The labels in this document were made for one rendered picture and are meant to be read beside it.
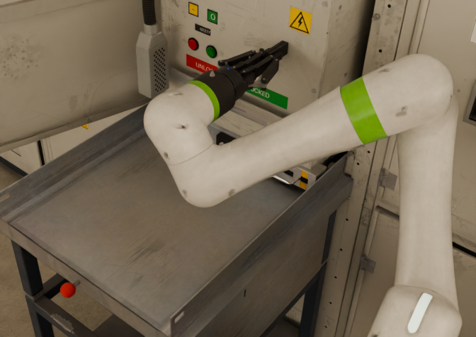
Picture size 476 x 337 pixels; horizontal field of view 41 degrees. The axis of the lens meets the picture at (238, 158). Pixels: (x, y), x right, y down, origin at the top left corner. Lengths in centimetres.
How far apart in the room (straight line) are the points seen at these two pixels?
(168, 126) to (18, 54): 68
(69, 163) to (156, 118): 58
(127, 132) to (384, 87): 91
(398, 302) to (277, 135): 36
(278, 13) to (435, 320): 75
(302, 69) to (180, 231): 48
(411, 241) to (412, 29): 47
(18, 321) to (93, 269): 108
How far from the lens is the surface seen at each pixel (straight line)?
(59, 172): 171
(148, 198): 163
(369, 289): 192
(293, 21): 145
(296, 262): 170
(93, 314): 249
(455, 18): 140
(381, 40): 151
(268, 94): 158
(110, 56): 188
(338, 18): 143
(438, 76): 113
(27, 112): 185
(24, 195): 167
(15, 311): 256
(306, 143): 115
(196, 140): 119
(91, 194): 166
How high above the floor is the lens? 194
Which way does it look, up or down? 38 degrees down
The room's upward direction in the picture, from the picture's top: 3 degrees clockwise
